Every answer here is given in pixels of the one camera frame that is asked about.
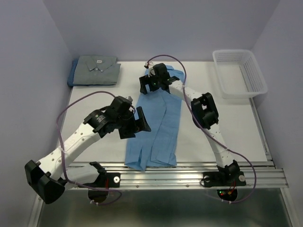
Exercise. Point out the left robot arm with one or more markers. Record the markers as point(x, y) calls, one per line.
point(49, 176)

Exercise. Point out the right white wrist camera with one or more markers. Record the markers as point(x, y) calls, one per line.
point(149, 66)

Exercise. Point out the folded grey shirt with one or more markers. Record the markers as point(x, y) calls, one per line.
point(94, 70)

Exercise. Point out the aluminium mounting rail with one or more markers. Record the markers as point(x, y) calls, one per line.
point(187, 175)

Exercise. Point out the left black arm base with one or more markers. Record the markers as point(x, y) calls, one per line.
point(107, 180)

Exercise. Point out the white plastic basket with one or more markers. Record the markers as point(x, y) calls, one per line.
point(239, 74)

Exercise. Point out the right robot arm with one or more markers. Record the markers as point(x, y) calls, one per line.
point(205, 116)

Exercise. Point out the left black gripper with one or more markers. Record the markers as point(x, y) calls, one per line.
point(140, 125)

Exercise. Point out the folded dark blue shirt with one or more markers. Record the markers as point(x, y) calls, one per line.
point(70, 78)

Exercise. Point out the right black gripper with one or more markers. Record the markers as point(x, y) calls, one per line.
point(145, 80)

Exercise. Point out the light blue long sleeve shirt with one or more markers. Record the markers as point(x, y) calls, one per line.
point(157, 147)

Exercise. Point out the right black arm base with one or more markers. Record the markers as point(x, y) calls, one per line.
point(219, 179)

